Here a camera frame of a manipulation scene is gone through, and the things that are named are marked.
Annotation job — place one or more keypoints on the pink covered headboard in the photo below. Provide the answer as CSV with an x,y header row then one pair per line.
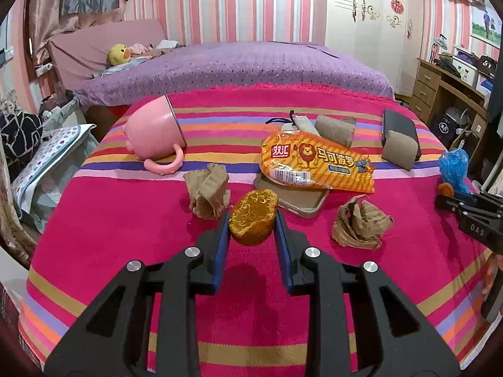
x,y
86,47

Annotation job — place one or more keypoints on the framed wall photo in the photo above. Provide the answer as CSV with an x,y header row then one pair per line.
x,y
485,23

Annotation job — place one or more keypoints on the black wallet case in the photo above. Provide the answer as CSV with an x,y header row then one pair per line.
x,y
397,121

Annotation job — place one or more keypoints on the cardboard tube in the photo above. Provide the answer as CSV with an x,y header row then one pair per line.
x,y
334,130
401,151

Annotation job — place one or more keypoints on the yellow duck plush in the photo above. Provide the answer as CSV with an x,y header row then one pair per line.
x,y
119,54

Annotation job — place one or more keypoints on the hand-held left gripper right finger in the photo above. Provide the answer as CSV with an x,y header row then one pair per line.
x,y
283,251

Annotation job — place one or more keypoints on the white box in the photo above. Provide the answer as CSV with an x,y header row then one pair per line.
x,y
463,68

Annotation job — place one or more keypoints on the purple dotted bedspread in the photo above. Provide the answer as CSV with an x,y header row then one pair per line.
x,y
255,63

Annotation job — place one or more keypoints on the orange peel half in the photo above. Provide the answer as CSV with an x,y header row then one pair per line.
x,y
251,216

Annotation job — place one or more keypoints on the orange snack packet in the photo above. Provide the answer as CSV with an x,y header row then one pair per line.
x,y
314,161

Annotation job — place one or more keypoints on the brown paper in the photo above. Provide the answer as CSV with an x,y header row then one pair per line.
x,y
208,192
359,224

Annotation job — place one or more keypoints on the white pipe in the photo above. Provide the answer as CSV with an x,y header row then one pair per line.
x,y
491,174

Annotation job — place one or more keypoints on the brown tray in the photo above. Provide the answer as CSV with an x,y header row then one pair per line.
x,y
290,200

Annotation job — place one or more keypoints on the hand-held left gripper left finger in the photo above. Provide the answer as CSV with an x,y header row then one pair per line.
x,y
222,251

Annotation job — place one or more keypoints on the white wardrobe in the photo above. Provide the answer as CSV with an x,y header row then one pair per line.
x,y
369,27

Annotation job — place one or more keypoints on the dotted patterned cloth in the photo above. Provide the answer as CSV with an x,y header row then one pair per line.
x,y
47,157

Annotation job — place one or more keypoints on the blue plastic bag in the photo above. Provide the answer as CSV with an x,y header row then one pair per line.
x,y
454,169

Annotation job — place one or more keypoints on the black patterned bag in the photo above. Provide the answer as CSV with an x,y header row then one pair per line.
x,y
19,133

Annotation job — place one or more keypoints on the pile of clothes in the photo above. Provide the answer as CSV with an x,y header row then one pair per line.
x,y
147,49

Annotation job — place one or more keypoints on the pink cup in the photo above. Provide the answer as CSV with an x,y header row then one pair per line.
x,y
153,133

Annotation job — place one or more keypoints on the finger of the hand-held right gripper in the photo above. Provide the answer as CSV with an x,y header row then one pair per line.
x,y
452,203

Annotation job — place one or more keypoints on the small orange peel piece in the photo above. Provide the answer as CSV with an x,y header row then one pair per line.
x,y
446,189

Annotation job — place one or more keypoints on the pink satin curtain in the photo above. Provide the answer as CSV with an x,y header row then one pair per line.
x,y
43,8

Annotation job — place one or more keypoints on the red striped blanket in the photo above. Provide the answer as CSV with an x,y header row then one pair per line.
x,y
137,243

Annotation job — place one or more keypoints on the dark hanging garment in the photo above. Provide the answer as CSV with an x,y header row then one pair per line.
x,y
496,98

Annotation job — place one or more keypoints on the wooden desk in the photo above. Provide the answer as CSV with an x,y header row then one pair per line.
x,y
436,82

